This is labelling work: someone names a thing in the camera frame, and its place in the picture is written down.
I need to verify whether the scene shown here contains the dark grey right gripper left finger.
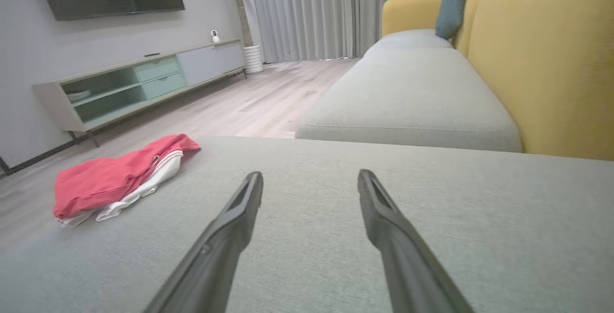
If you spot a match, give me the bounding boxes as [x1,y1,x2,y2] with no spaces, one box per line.
[144,171,264,313]

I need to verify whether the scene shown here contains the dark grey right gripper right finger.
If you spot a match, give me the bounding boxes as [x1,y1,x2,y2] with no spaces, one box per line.
[357,169,475,313]

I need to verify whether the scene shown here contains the red white striped jersey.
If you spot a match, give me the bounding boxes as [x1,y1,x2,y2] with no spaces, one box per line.
[53,133,202,229]

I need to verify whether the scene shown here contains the grey sofa chaise cushion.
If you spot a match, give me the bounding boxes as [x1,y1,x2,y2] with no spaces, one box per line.
[0,136,614,313]

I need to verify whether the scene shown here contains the long grey sofa seat cushion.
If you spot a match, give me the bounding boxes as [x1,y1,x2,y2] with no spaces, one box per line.
[295,47,523,153]

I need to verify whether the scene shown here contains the grey low TV cabinet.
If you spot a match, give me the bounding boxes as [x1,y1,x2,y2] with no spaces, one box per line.
[33,39,248,148]

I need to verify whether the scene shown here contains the white ribbed cylinder appliance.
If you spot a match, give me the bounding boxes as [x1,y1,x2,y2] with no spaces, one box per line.
[243,44,265,74]

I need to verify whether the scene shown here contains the short grey sofa seat cushion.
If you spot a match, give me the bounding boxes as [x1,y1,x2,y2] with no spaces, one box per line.
[363,29,454,60]

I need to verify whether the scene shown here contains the wide yellow sofa backrest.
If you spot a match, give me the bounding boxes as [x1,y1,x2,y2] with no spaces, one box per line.
[466,0,614,162]

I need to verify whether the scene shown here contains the narrow yellow sofa backrest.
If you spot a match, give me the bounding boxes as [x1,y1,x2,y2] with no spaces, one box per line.
[452,0,480,55]

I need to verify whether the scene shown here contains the yellow sofa armrest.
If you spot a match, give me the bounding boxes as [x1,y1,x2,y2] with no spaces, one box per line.
[382,0,445,38]

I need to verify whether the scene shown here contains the teal throw pillow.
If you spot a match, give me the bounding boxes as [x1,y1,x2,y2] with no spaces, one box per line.
[435,0,477,41]

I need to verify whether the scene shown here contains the wooden wall pillar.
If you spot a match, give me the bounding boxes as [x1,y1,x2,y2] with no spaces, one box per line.
[227,0,253,48]

